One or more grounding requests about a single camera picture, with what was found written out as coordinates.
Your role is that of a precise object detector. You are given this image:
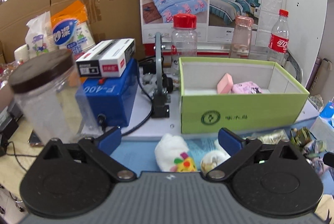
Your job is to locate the black device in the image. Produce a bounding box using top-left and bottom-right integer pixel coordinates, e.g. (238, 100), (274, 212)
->
(0, 102), (20, 137)

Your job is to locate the grey metal stand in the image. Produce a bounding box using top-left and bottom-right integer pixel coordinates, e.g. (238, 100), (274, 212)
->
(152, 32), (174, 119)

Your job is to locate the blue metal machine box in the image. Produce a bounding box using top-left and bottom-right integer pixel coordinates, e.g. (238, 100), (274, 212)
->
(75, 58), (139, 128)

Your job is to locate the clear jar with brown lid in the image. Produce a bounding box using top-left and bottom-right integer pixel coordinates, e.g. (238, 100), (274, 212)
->
(9, 49), (84, 145)

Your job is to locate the white plush toy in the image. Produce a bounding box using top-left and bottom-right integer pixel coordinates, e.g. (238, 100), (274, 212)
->
(154, 134), (197, 172)

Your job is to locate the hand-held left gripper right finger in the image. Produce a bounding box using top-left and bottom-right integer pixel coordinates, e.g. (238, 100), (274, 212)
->
(205, 127), (306, 183)

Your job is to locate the clear jar with red lid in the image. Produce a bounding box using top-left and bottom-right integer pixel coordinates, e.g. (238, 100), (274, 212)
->
(171, 14), (198, 58)

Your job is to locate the round white soft toy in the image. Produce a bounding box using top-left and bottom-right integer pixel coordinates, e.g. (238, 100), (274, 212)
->
(200, 150), (228, 175)

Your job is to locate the blue and orange tissue pack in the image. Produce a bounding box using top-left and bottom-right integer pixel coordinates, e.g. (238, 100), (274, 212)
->
(50, 0), (96, 58)

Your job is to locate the blue mat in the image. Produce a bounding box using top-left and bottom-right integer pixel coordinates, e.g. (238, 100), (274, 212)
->
(109, 132), (334, 197)

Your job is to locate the pink sponge block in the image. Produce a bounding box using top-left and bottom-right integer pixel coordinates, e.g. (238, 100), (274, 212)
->
(217, 73), (234, 94)

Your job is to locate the purple printed soft pouch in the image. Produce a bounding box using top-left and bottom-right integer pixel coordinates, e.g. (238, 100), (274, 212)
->
(231, 81), (264, 95)

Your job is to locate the colourful small toy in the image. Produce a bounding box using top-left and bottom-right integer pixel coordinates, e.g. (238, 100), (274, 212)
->
(291, 127), (327, 162)

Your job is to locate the white cabinet panel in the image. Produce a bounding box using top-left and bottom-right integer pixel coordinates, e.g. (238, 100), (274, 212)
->
(283, 0), (330, 85)

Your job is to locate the white printed tissue pack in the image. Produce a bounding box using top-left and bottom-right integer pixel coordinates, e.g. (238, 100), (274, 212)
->
(25, 11), (52, 58)

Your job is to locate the pink clear plastic bottle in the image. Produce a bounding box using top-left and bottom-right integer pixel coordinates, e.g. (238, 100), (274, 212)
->
(229, 15), (254, 59)

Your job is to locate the green cardboard box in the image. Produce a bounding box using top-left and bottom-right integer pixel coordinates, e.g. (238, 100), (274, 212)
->
(178, 56), (310, 135)

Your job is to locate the cola bottle with red cap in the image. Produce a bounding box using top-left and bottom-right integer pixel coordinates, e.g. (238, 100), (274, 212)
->
(267, 9), (291, 66)

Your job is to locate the black and white carton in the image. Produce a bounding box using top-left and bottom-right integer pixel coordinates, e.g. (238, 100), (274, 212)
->
(75, 38), (136, 78)

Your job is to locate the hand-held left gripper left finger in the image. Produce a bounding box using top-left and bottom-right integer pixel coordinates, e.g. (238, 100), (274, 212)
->
(39, 126), (137, 183)

